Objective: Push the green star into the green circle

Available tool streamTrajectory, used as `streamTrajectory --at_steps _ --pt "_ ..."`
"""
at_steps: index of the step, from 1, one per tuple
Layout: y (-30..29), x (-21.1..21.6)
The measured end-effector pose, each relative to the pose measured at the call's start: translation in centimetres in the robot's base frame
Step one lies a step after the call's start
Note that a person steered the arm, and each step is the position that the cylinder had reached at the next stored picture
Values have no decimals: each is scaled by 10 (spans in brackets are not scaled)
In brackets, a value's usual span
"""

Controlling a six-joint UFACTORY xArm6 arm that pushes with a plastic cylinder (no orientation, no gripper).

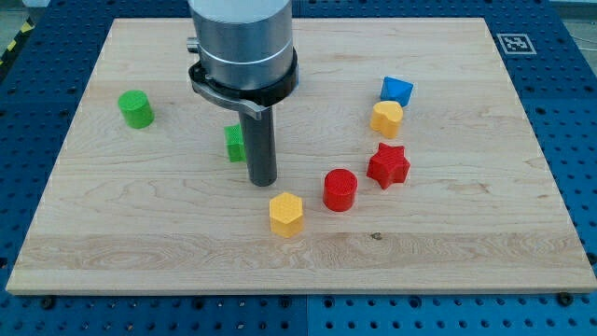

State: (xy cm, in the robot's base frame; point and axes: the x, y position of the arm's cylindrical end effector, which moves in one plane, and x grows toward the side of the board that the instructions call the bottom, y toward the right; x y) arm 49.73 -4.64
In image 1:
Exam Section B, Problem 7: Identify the green star block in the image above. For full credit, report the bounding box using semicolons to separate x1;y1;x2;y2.
224;124;246;162

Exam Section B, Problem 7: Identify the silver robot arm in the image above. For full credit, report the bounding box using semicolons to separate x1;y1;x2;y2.
187;0;293;90

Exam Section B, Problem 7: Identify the red star block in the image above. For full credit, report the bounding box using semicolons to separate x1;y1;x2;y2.
367;143;410;189

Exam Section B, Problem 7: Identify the red cylinder block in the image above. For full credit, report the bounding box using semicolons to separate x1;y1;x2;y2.
323;168;358;212

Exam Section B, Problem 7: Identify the yellow hexagon block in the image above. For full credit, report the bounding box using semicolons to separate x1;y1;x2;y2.
269;192;304;238

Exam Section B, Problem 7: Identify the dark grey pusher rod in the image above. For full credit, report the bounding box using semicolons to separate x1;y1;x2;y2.
239;107;277;187

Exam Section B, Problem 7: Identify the yellow heart block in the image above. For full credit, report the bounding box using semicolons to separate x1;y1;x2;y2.
369;101;404;139

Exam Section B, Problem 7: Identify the wooden board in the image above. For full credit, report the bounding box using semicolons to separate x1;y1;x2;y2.
7;18;596;296

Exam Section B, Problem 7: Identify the blue diamond block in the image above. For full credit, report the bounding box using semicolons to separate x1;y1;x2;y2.
380;77;414;106

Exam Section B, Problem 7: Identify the green cylinder block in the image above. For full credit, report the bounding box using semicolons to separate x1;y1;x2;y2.
118;90;155;129

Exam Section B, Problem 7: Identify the white fiducial marker tag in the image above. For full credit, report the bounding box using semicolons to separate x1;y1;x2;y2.
497;33;536;55

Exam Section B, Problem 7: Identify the black mounting flange with bracket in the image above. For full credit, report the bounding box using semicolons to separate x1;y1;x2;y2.
188;49;299;120

